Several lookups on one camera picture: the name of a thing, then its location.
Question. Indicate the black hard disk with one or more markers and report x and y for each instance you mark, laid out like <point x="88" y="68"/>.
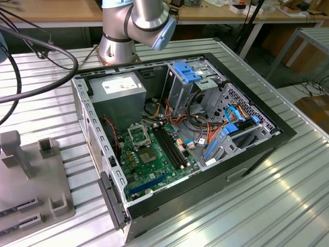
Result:
<point x="248" y="124"/>

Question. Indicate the CPU socket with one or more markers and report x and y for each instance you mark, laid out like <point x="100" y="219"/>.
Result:
<point x="147" y="157"/>

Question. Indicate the round coin cell battery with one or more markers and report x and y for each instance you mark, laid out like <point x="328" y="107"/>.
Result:
<point x="148" y="191"/>

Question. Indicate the brown cardboard box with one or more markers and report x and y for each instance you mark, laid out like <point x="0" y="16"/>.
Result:
<point x="316" y="110"/>
<point x="306" y="57"/>

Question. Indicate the grey power supply unit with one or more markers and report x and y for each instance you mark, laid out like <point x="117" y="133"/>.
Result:
<point x="115" y="103"/>

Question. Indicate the blue plastic bay rail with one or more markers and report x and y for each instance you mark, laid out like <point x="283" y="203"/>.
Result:
<point x="212" y="148"/>

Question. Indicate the blue expansion slot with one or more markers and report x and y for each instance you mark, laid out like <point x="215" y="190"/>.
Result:
<point x="149" y="184"/>

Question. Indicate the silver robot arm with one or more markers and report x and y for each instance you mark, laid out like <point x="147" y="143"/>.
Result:
<point x="146" y="15"/>

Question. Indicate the brown cardboard tray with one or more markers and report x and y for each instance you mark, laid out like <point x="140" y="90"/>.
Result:
<point x="285" y="10"/>

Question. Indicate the grey parts rack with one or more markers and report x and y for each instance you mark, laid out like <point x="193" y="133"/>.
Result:
<point x="33" y="180"/>

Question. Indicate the green motherboard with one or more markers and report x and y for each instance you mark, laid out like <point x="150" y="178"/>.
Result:
<point x="162" y="171"/>

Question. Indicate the blue disk carrier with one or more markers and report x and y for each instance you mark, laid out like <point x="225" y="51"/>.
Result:
<point x="183" y="72"/>
<point x="230" y="129"/>

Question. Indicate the white flat box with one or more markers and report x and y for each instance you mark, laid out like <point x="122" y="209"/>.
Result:
<point x="234" y="8"/>

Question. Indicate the black RAM slot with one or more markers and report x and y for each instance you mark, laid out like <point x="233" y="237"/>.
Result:
<point x="166" y="149"/>
<point x="174" y="146"/>

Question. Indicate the black PC case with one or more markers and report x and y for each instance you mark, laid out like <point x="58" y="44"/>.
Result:
<point x="205" y="195"/>

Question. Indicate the long wooden desk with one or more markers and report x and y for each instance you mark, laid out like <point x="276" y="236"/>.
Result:
<point x="43" y="11"/>

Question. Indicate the metal drive cage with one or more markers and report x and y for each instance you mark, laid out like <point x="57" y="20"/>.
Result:
<point x="180" y="97"/>

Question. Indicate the grey metal disk bay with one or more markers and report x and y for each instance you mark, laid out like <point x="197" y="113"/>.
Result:
<point x="226" y="151"/>

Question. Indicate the grey metal slat table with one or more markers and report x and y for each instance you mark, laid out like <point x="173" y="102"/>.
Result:
<point x="316" y="34"/>

